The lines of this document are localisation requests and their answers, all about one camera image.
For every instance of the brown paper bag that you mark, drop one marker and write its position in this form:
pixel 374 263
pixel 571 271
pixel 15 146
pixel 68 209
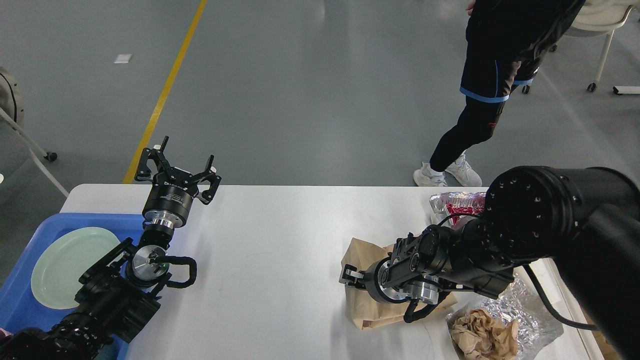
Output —
pixel 364 312

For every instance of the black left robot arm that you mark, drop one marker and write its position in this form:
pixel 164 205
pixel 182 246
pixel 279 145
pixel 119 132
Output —
pixel 159 268

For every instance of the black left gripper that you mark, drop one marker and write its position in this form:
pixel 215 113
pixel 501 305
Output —
pixel 169 204

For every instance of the pale green plate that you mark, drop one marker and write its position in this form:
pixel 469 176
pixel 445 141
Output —
pixel 54 282

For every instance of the crumpled silver foil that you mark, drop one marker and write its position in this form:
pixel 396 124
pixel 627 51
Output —
pixel 537 328

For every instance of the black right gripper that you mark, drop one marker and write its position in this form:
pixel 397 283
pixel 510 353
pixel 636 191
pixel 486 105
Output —
pixel 378 283

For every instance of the white rolling chair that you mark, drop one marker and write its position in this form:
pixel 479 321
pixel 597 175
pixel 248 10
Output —
pixel 601 17

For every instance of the grey chair at left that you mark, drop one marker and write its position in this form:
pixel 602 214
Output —
pixel 17 147

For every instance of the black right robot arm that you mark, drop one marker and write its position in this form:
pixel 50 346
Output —
pixel 586 220

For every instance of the pink cup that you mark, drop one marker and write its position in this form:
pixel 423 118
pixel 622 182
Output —
pixel 4 334

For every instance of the person in black clothes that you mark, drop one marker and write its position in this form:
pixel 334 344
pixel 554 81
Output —
pixel 507 41

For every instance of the silver red foil wrapper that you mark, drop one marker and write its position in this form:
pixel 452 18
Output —
pixel 455 209

